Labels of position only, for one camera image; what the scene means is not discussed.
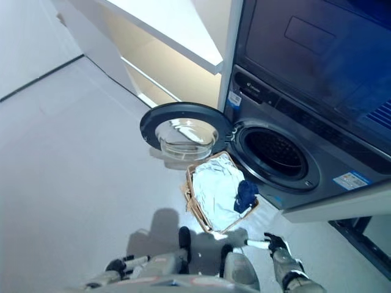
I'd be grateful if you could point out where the blue bordered info sticker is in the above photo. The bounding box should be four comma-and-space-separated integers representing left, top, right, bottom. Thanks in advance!
332, 170, 372, 193

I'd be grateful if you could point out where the blue white energy label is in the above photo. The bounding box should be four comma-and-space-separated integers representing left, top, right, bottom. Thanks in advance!
227, 90, 244, 107

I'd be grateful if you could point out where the black right robot foot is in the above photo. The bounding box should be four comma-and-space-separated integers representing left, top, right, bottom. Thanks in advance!
220, 244, 233, 277

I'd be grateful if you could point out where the white cabinet base panel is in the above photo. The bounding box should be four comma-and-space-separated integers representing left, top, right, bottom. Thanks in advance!
280, 183, 391, 225

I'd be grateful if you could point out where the black metal frame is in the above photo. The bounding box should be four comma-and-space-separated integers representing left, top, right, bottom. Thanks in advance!
328, 215, 391, 278

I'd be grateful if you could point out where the grey front-load washing machine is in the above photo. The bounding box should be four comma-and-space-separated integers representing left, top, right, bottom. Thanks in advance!
224, 63, 391, 219

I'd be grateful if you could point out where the white countertop slab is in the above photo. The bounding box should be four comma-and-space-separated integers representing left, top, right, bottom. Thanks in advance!
100, 0, 224, 74

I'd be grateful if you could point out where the black robot foot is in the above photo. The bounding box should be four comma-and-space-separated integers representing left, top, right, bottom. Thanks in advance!
178, 226, 192, 274
220, 244, 233, 277

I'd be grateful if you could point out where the dark grey stacked dryer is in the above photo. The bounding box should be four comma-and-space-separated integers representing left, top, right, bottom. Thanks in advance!
233, 0, 391, 135

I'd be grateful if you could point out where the white crumpled cloth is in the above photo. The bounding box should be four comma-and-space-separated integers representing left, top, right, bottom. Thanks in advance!
191, 153, 245, 233

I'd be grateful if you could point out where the white under-counter cabinet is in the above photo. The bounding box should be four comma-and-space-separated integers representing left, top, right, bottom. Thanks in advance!
51, 0, 181, 107

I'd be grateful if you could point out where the white vertical cabinet column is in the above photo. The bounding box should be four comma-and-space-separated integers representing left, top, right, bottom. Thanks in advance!
217, 0, 245, 110

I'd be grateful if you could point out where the black left robot foot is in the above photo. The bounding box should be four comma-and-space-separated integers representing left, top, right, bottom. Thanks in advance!
178, 226, 192, 274

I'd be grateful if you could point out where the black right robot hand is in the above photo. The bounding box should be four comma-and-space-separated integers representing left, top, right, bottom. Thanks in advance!
246, 232, 290, 259

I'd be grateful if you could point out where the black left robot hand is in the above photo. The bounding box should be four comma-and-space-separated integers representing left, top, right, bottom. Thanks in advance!
105, 255, 152, 275

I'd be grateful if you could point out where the woven wicker laundry basket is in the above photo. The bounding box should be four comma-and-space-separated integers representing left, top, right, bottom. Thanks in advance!
182, 151, 260, 236

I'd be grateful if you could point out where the grey robot torso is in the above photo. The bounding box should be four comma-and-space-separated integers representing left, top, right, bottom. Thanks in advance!
85, 274, 260, 293

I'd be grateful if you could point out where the round glass washer door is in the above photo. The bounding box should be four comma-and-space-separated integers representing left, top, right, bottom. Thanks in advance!
140, 103, 235, 162

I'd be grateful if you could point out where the dark blue garment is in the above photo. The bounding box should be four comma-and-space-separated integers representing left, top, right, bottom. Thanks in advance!
233, 179, 260, 214

